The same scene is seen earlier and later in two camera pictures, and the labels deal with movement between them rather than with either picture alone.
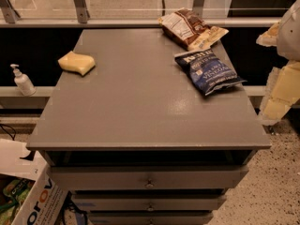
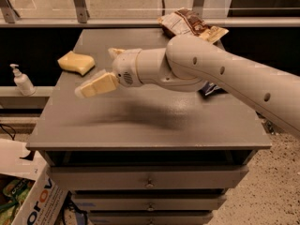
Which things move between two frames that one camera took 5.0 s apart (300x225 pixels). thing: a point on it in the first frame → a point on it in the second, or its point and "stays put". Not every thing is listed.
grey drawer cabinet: x=150 y=126 stays put
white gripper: x=290 y=37 → x=125 y=67
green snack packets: x=15 y=192 stays put
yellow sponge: x=79 y=63 stays put
